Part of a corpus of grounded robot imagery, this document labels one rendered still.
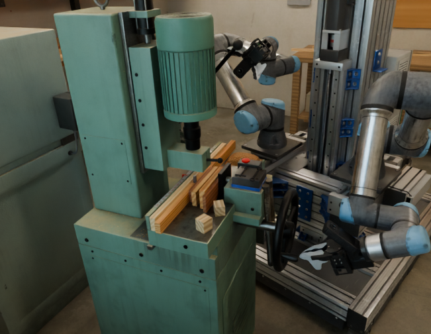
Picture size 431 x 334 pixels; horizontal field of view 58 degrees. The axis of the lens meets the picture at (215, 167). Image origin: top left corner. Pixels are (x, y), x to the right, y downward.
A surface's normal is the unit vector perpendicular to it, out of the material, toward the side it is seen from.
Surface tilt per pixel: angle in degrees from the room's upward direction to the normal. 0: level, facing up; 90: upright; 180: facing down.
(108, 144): 90
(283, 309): 0
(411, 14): 90
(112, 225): 0
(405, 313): 0
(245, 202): 90
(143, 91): 90
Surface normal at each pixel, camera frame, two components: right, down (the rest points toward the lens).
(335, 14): -0.68, 0.36
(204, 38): 0.65, 0.32
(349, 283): -0.04, -0.89
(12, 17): 0.88, 0.18
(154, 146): -0.39, 0.44
